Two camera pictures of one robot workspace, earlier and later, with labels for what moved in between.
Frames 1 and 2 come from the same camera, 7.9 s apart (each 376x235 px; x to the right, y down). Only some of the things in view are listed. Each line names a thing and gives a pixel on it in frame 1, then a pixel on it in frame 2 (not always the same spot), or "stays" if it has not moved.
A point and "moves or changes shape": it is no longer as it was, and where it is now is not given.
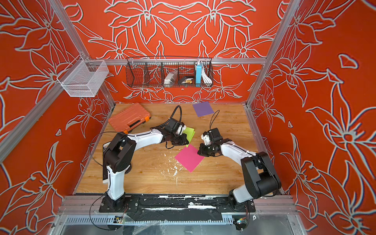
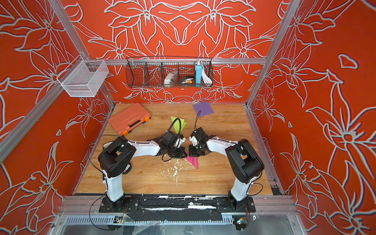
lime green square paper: x=189 y=132 moves or changes shape
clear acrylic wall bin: x=83 y=78 stays
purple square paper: x=202 y=108 stays
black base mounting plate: x=176 y=208 stays
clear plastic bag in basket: x=170 y=78 stays
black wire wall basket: x=169 y=72 stays
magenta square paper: x=189 y=158 moves or changes shape
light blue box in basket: x=199 y=68 stays
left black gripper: x=182 y=143 → x=182 y=151
